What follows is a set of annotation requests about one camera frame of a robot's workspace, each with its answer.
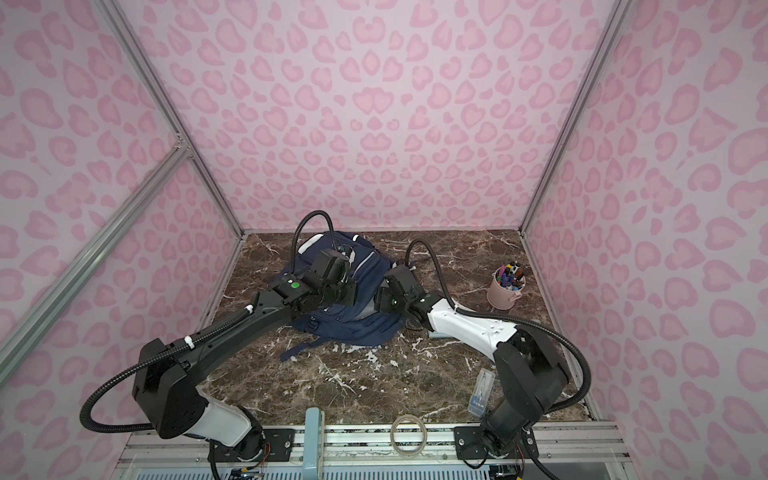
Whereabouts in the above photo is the navy blue student backpack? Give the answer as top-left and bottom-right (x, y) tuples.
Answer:
(280, 231), (405, 362)

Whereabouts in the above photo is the clear plastic pen case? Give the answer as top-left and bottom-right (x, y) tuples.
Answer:
(467, 368), (496, 418)

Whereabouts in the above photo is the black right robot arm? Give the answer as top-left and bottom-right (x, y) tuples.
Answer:
(376, 261), (592, 469)

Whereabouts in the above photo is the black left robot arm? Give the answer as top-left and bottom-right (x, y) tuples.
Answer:
(79, 229), (357, 460)

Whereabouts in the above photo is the pink pen holder cup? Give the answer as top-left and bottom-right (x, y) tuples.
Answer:
(486, 262), (527, 310)

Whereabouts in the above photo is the clear tape roll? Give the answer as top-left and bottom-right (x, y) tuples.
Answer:
(389, 414), (428, 458)

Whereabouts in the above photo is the teal ruler stand post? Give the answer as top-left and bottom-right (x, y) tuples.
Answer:
(302, 407), (325, 480)

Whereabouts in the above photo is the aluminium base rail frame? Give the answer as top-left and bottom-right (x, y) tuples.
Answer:
(112, 421), (639, 479)

